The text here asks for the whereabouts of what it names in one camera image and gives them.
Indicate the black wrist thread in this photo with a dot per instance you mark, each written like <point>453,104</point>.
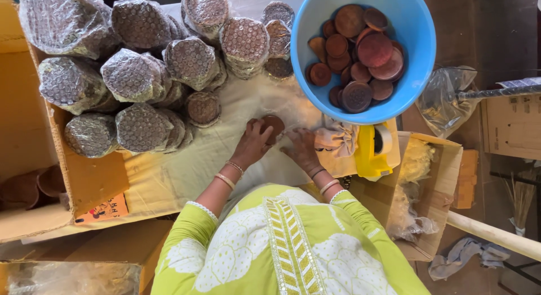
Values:
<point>318,173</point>

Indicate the cream table cover sheet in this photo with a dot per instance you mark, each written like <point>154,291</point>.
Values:
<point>177,180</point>

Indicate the pale wooden pole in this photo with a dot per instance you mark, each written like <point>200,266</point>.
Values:
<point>494,235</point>

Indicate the small orange cardboard box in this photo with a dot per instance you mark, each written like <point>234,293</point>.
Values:
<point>467,180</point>

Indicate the brown clay disc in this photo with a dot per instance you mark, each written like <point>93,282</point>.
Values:
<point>277,125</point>

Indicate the green white patterned kurta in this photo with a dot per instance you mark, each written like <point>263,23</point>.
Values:
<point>291,252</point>

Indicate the pile of bubble-wrapped disc bundles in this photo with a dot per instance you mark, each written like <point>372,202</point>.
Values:
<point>139,70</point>

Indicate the cream bangle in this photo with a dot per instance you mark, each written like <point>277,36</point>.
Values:
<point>225,180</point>
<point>329,186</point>

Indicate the cardboard box with plastic sheet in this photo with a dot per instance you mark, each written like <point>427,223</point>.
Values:
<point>118,244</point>

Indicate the yellow tape dispenser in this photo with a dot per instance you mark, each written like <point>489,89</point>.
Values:
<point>367,153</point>

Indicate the beige crumpled cloth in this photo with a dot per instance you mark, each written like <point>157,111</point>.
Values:
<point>336,138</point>

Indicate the person's right hand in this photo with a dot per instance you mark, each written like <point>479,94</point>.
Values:
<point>305,153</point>

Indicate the printed flat cardboard carton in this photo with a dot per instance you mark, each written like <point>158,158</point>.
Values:
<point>511,130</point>

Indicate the large open cardboard box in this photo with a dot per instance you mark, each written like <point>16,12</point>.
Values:
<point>25,117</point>

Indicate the heap of unwrapped clay lids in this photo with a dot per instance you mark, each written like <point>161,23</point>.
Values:
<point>359,58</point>

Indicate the person's left hand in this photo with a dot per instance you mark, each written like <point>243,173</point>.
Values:
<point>249,147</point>

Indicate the blue plastic tub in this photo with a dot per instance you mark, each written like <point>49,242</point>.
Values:
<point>418,45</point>

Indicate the straw broom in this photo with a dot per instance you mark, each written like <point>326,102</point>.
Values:
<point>520,197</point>

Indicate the orange printed card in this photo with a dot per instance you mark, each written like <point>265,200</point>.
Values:
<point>103,209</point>

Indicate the brown clay pots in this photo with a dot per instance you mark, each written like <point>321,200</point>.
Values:
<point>25,189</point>

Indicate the black wrapped pole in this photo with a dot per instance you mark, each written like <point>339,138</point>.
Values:
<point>503,91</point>

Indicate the cardboard box with plastic wrapping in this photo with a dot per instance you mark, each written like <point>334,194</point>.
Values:
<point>443,176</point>

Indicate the clear bubble wrap sheet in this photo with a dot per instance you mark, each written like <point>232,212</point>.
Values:
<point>283,100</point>

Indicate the grey rag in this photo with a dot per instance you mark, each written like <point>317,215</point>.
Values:
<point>460,255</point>

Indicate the clear plastic bag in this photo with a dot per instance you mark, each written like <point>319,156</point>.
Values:
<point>439,104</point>

